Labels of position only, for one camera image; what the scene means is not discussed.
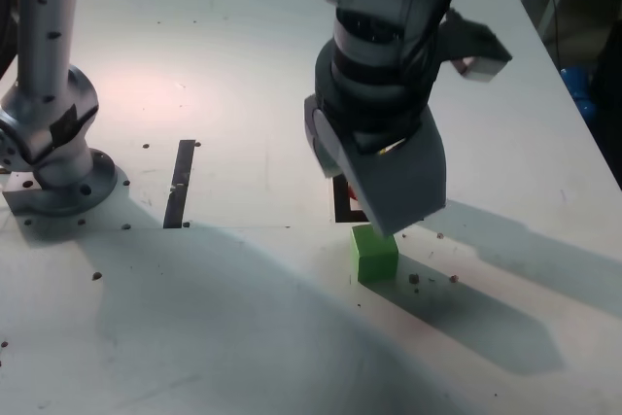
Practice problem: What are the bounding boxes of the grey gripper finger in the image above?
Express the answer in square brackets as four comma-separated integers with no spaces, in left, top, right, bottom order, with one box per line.
[303,96,345,180]
[310,107,448,238]

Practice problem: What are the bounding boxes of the green cube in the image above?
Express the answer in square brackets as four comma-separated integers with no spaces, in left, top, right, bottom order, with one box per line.
[349,224,400,285]

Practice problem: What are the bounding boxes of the black tape square outline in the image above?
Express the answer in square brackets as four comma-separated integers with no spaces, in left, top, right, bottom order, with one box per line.
[331,174,370,225]

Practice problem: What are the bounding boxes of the black tape strip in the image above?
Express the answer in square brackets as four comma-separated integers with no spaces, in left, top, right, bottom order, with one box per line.
[162,139,196,230]

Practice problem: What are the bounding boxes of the blue object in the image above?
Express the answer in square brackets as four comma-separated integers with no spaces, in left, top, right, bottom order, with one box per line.
[559,64,597,120]

